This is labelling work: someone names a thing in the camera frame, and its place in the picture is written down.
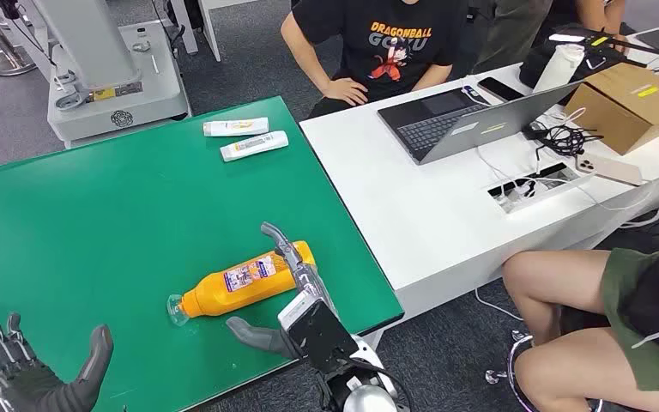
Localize grey machine stand base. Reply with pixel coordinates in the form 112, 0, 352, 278
19, 0, 190, 150

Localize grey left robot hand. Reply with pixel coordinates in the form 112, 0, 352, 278
0, 294, 115, 412

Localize black cable bundle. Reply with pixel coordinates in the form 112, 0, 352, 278
523, 122, 605, 159

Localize white cylindrical cup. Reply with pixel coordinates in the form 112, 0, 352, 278
532, 43, 586, 94

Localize chrome chair base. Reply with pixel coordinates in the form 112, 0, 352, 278
484, 330, 603, 412

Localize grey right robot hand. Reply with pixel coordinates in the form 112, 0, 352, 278
226, 221, 339, 361

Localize person in shorts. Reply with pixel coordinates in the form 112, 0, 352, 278
501, 144, 659, 412

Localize orange plastic bottle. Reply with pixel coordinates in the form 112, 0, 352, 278
166, 240, 317, 328

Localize large cardboard box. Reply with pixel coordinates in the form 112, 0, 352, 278
564, 62, 659, 156

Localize black smartphone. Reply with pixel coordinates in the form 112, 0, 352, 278
476, 76, 526, 104

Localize white tube with orange print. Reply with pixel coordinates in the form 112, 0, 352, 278
203, 117, 270, 138

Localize gold smartphone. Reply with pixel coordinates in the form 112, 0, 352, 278
575, 152, 644, 187

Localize black bag with yellow sticker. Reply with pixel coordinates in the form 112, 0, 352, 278
517, 23, 649, 89

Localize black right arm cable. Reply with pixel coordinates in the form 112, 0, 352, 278
346, 360, 411, 412

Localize chrome stanchion post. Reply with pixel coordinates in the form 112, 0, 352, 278
0, 0, 38, 77

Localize person with bare forearms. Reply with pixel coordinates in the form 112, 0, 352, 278
573, 0, 632, 55

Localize white tube with barcode label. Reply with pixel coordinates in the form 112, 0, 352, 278
220, 130, 290, 163

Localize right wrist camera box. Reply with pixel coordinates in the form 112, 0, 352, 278
277, 289, 360, 375

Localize desk cable outlet tray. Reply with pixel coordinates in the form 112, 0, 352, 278
486, 161, 595, 215

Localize person in printed shirt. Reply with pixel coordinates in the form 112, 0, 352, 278
280, 0, 470, 119

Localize white table legs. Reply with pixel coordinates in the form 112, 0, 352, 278
169, 0, 263, 63

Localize person in olive trousers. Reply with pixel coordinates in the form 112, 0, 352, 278
469, 0, 555, 75

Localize silver open laptop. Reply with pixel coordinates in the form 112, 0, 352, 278
376, 79, 586, 167

